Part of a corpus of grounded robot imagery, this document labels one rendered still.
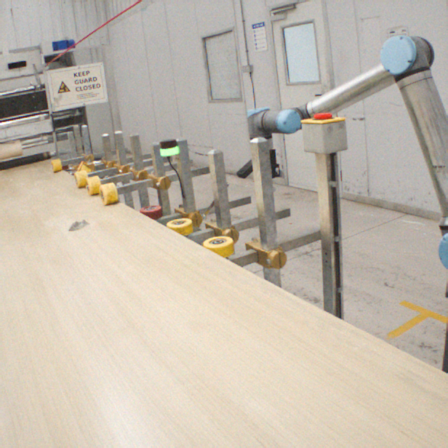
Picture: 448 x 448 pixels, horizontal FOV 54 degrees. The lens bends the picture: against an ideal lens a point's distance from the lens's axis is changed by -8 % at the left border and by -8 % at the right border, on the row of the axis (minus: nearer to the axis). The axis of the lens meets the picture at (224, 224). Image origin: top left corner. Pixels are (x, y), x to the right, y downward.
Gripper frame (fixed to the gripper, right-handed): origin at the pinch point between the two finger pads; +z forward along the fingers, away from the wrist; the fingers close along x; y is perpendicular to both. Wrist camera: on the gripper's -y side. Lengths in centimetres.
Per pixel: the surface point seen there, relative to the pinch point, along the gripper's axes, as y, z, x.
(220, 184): -34.4, -18.0, -30.8
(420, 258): 151, 83, 37
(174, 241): -55, -7, -39
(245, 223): -24.7, -1.9, -26.5
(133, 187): -45, -12, 23
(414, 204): 227, 73, 103
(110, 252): -73, -7, -34
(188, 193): -34.4, -11.1, -5.8
